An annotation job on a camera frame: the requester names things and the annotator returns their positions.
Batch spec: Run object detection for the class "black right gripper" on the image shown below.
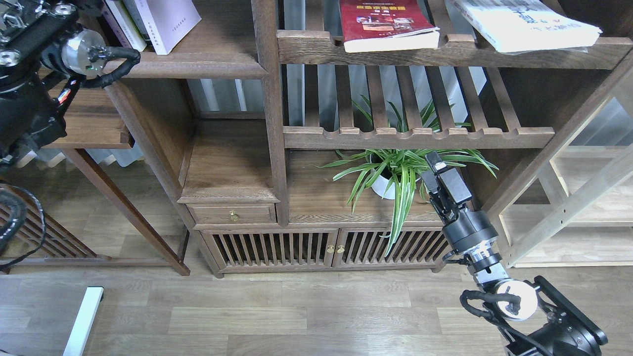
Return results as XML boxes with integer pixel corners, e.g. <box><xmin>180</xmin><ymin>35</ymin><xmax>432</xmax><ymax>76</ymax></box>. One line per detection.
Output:
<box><xmin>421</xmin><ymin>151</ymin><xmax>498</xmax><ymax>256</ymax></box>

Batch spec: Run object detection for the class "white book with blue text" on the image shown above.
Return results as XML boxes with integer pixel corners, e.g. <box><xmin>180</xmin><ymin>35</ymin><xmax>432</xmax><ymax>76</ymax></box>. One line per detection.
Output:
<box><xmin>450</xmin><ymin>0</ymin><xmax>602</xmax><ymax>53</ymax></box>

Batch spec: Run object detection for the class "pale purple book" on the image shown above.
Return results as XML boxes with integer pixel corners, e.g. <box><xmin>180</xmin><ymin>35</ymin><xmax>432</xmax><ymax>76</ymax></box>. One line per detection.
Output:
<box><xmin>135</xmin><ymin>0</ymin><xmax>201</xmax><ymax>55</ymax></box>

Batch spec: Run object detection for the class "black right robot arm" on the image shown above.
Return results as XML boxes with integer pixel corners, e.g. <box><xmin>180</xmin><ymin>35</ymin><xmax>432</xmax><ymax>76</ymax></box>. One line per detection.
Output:
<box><xmin>421</xmin><ymin>151</ymin><xmax>608</xmax><ymax>356</ymax></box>

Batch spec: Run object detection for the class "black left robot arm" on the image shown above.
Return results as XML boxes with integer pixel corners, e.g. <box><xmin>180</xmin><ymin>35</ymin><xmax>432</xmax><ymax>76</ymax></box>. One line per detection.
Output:
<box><xmin>0</xmin><ymin>0</ymin><xmax>141</xmax><ymax>172</ymax></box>

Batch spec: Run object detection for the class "green spider plant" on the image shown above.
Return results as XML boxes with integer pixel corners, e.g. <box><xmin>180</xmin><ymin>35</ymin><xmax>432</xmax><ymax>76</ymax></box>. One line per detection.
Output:
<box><xmin>317</xmin><ymin>99</ymin><xmax>499</xmax><ymax>257</ymax></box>

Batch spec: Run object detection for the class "white plant pot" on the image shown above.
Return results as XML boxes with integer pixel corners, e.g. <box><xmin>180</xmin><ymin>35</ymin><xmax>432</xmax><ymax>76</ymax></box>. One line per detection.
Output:
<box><xmin>371</xmin><ymin>174</ymin><xmax>399</xmax><ymax>200</ymax></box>

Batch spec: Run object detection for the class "light wooden rack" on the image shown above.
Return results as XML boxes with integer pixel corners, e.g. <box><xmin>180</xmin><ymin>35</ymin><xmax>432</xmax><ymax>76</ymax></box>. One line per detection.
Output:
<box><xmin>499</xmin><ymin>74</ymin><xmax>633</xmax><ymax>267</ymax></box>

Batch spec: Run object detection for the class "dark wooden bookshelf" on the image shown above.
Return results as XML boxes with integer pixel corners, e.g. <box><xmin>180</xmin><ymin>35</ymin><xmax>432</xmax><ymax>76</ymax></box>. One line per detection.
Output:
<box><xmin>57</xmin><ymin>0</ymin><xmax>633</xmax><ymax>278</ymax></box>

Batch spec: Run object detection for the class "red book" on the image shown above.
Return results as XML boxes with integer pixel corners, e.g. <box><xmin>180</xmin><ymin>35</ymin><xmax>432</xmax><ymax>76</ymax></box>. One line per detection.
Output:
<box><xmin>339</xmin><ymin>0</ymin><xmax>440</xmax><ymax>53</ymax></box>

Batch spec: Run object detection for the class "white spine book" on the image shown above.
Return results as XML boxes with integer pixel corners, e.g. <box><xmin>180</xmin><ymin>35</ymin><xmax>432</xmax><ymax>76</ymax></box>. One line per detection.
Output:
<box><xmin>102</xmin><ymin>0</ymin><xmax>147</xmax><ymax>52</ymax></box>

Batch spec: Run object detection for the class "dark grey book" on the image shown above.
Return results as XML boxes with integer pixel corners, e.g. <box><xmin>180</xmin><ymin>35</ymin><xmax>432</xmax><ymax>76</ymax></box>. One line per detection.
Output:
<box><xmin>124</xmin><ymin>0</ymin><xmax>152</xmax><ymax>46</ymax></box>

